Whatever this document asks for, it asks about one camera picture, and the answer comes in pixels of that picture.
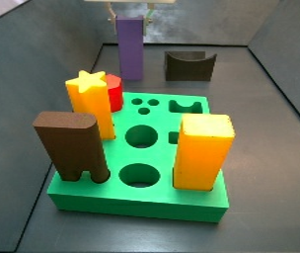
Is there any red cylinder peg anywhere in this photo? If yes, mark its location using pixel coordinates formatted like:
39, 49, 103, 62
106, 74, 123, 112

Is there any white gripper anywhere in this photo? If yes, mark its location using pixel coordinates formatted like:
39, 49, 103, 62
83, 0, 175, 36

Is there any yellow star peg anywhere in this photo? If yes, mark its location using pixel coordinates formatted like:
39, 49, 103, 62
65, 70, 115, 139

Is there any brown arch peg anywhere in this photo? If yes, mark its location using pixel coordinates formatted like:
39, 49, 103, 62
32, 112, 110, 183

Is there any purple arch block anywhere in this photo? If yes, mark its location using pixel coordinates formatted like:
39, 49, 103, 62
115, 16, 143, 80

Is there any black L-shaped fixture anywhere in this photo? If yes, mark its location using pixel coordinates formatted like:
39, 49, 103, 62
163, 51, 217, 81

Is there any yellow square block peg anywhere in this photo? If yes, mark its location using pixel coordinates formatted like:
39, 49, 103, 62
171, 114, 236, 191

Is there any green foam shape board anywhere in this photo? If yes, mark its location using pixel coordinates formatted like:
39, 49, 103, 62
47, 92, 229, 222

